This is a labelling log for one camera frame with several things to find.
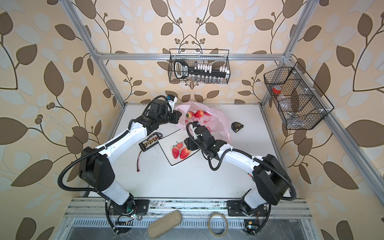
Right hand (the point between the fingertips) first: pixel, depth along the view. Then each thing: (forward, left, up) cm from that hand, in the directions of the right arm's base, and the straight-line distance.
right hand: (189, 140), depth 85 cm
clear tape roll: (-39, -13, -14) cm, 43 cm away
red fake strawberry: (-2, +9, -8) cm, 12 cm away
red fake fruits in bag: (+29, -6, -10) cm, 32 cm away
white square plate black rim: (+5, +15, -12) cm, 20 cm away
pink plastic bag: (+26, -15, -11) cm, 31 cm away
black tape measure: (+17, -32, -11) cm, 38 cm away
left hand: (+11, +3, +13) cm, 17 cm away
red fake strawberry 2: (-3, +3, -8) cm, 10 cm away
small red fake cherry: (+3, +7, -9) cm, 12 cm away
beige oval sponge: (-38, +12, -10) cm, 41 cm away
